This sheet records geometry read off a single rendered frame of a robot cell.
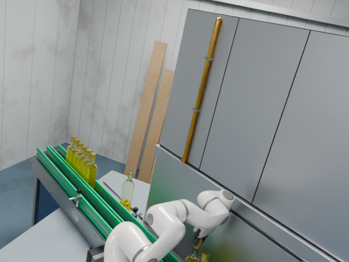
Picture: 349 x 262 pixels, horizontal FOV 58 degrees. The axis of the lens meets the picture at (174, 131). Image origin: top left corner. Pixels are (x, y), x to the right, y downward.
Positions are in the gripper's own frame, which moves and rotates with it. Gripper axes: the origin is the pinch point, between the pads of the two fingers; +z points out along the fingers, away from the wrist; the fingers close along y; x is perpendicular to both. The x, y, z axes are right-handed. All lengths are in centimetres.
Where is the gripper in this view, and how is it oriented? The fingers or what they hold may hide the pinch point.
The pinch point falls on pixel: (198, 239)
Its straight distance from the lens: 147.0
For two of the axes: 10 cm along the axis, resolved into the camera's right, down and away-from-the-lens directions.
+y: -7.2, 0.8, -6.9
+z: -3.7, 8.0, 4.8
